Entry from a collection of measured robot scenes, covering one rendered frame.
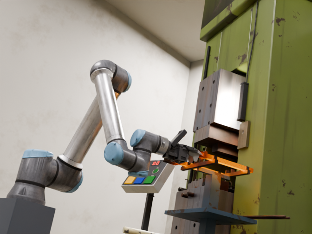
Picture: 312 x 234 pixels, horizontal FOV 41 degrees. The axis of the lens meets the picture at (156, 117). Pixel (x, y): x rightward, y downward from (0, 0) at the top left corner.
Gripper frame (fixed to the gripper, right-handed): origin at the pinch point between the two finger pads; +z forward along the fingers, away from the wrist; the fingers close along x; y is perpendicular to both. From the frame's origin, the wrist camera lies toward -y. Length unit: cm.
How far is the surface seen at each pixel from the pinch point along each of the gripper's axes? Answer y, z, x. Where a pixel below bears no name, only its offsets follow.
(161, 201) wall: -39, 185, -375
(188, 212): 28.2, 3.1, -8.3
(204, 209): 27.3, 3.2, 5.3
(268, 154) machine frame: -15, 51, -8
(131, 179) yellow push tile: -4, 19, -121
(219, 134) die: -34, 45, -50
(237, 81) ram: -74, 51, -44
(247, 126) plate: -35, 47, -23
